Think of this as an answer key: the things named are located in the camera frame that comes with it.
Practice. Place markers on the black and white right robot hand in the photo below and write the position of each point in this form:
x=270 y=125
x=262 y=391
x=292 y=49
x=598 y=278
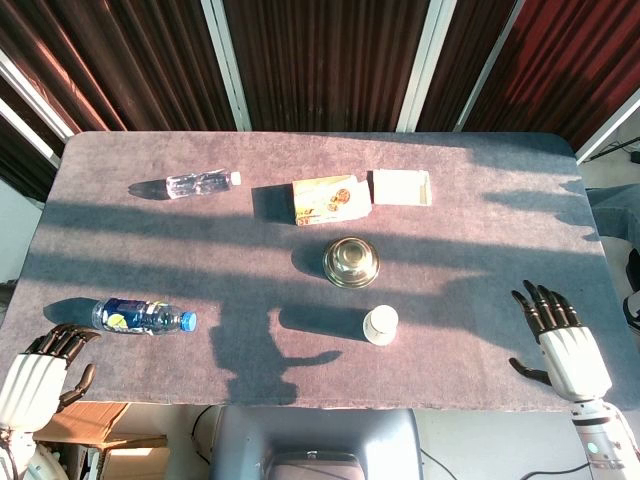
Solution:
x=570 y=357

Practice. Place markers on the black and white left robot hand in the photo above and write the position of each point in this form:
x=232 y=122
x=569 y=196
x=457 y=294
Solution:
x=30 y=380

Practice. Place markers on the white paper cup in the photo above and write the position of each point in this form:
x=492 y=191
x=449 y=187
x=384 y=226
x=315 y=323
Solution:
x=381 y=325

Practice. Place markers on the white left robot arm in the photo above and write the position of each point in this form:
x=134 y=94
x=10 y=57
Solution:
x=12 y=452

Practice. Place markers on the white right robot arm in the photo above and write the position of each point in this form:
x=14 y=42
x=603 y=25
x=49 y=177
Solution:
x=600 y=440

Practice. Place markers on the brown cardboard box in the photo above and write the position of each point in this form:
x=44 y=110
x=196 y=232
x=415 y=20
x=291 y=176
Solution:
x=90 y=425

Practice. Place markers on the black and white device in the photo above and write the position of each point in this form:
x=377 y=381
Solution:
x=634 y=290

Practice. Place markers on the blue label drink bottle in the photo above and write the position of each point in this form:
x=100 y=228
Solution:
x=135 y=316

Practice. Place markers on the blue grey fabric seat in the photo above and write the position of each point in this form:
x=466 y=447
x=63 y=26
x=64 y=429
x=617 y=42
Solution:
x=617 y=210

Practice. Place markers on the grey table cloth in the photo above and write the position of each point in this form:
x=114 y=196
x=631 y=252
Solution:
x=200 y=250

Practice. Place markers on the stainless steel bowl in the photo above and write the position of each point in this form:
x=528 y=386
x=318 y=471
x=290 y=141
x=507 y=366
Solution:
x=351 y=262

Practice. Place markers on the open white cardboard box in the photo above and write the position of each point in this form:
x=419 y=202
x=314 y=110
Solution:
x=400 y=186

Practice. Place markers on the clear plastic water bottle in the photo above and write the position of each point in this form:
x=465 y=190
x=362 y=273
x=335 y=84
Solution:
x=197 y=184

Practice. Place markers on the grey robot torso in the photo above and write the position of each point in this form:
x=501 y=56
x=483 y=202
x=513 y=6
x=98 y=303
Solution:
x=315 y=440

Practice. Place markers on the printed cardboard food carton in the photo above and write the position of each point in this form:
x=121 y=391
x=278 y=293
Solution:
x=330 y=200

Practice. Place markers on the reddish brown pleated curtain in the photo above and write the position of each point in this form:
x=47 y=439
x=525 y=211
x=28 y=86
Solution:
x=575 y=60

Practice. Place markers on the dark brown pleated curtain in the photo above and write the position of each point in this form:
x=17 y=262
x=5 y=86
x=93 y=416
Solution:
x=325 y=65
x=460 y=65
x=125 y=65

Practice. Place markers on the white window frame post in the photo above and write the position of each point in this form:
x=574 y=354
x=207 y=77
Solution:
x=607 y=132
x=30 y=135
x=227 y=65
x=487 y=70
x=35 y=95
x=425 y=65

